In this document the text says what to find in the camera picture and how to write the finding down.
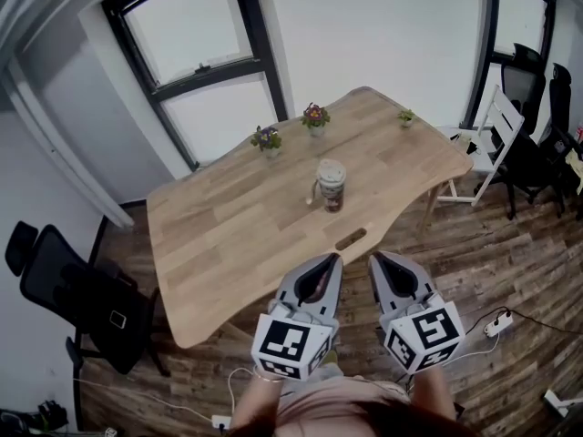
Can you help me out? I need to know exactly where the person's right forearm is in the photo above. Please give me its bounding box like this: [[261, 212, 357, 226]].
[[409, 365, 457, 422]]

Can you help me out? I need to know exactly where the black cable bundle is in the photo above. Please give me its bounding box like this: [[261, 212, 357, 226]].
[[0, 400, 70, 437]]

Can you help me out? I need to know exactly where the thin gold bracelet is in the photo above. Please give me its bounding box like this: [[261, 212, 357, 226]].
[[253, 363, 286, 384]]

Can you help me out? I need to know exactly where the black framed casement window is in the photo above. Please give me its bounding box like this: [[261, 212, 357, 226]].
[[100, 0, 290, 173]]

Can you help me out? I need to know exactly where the person's pink shirt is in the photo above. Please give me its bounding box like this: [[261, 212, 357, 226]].
[[271, 377, 416, 437]]

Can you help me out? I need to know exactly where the person's left forearm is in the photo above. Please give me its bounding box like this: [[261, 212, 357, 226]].
[[230, 366, 286, 437]]

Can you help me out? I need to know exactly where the white power cable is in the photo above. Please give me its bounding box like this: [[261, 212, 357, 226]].
[[447, 330, 501, 366]]

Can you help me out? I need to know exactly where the black mesh office chair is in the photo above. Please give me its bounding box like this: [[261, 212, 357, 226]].
[[499, 42, 568, 221], [4, 219, 172, 432], [547, 62, 583, 221]]

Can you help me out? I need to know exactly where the white power strip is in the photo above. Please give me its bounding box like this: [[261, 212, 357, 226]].
[[483, 311, 515, 338]]

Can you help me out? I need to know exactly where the long white cable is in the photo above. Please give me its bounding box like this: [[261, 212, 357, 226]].
[[72, 365, 257, 422]]

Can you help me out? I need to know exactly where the pale yellow bag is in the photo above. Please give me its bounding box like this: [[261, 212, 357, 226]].
[[564, 149, 583, 182]]

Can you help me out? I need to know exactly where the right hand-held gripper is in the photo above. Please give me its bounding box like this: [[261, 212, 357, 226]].
[[367, 251, 466, 375]]

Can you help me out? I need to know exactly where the lidded jar with dark contents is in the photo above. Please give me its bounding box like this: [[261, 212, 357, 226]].
[[304, 178, 347, 214]]

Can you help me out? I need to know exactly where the white wooden chair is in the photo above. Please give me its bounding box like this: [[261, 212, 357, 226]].
[[435, 84, 527, 208]]

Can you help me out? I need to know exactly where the black power cable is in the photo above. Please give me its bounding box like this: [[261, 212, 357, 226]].
[[473, 306, 583, 337]]

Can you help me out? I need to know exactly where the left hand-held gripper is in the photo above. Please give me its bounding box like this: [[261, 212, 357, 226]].
[[251, 252, 344, 381]]

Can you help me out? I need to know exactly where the pink flower potted plant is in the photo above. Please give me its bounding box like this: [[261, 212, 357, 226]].
[[300, 102, 332, 138]]

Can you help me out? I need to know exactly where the white angled bracket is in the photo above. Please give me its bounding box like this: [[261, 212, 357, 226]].
[[543, 389, 583, 421]]

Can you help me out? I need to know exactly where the purple flower potted plant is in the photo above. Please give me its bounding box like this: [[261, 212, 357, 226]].
[[250, 125, 283, 160]]

